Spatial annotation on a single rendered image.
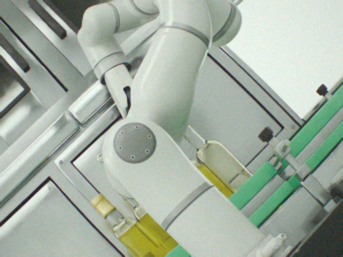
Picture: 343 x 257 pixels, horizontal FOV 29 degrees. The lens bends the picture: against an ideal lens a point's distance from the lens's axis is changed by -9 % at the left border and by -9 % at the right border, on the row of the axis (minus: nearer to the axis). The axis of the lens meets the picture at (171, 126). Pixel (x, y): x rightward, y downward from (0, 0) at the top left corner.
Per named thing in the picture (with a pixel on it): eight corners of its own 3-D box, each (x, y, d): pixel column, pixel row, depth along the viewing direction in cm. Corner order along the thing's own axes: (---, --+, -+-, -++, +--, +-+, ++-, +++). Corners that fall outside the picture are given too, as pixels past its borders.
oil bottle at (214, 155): (279, 209, 145) (211, 140, 150) (283, 204, 140) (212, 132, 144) (261, 227, 144) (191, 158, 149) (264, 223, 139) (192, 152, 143)
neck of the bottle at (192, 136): (206, 142, 148) (190, 126, 149) (207, 139, 145) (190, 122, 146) (196, 152, 148) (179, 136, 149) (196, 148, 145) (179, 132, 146)
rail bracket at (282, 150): (301, 183, 140) (260, 141, 143) (317, 163, 124) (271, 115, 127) (291, 193, 139) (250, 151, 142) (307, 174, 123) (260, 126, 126)
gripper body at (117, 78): (100, 85, 156) (123, 129, 153) (95, 69, 146) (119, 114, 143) (130, 70, 157) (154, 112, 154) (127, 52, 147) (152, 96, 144)
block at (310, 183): (325, 203, 137) (303, 180, 138) (335, 194, 128) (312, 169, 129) (313, 216, 136) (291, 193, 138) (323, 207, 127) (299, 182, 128)
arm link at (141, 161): (166, 223, 94) (85, 139, 97) (164, 240, 106) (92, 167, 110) (219, 176, 96) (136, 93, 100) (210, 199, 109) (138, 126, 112)
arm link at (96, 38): (120, -8, 148) (83, 2, 143) (143, 29, 145) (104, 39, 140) (97, 31, 160) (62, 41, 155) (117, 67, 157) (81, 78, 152)
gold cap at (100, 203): (113, 213, 145) (98, 199, 146) (118, 205, 142) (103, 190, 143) (102, 221, 143) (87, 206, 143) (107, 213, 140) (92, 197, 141)
